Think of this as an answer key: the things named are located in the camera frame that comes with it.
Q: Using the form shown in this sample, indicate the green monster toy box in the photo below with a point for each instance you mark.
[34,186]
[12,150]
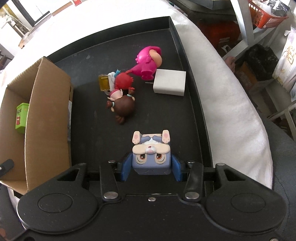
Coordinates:
[21,117]

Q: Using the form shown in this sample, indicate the blue cube bunny toy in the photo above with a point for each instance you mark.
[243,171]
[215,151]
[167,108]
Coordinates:
[151,153]

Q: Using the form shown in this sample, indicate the black shallow tray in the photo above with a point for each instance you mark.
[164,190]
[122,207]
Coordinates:
[95,134]

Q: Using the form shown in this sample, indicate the brown cardboard box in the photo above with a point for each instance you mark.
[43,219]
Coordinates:
[42,152]

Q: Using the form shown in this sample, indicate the orange plastic basket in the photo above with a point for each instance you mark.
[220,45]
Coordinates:
[262,19]

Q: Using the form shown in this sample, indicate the pink dinosaur costume figurine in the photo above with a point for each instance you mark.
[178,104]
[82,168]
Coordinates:
[148,60]

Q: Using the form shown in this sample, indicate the red crab figurine yellow block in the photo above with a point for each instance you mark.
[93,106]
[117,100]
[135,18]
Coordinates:
[115,80]

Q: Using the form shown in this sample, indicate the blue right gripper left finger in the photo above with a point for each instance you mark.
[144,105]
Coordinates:
[126,165]

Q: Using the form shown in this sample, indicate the white power adapter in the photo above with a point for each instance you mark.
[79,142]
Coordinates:
[169,82]

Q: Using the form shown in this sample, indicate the white metal shelf rack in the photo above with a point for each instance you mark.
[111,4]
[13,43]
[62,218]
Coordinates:
[284,70]

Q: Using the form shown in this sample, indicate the brown haired doll figurine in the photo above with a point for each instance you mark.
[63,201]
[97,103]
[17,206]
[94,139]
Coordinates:
[121,104]

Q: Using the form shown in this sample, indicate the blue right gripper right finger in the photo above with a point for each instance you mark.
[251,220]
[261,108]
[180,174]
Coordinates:
[176,168]

